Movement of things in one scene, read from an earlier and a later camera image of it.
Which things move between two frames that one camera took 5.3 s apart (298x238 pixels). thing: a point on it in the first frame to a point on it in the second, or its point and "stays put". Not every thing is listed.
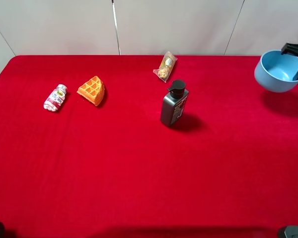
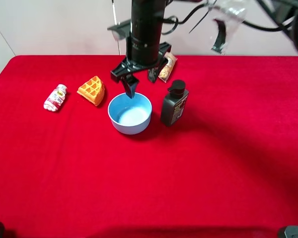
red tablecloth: (97, 147) stays put
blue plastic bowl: (275, 72) to (130, 116)
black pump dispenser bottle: (174, 103) stays put
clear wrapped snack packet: (166, 66) stays put
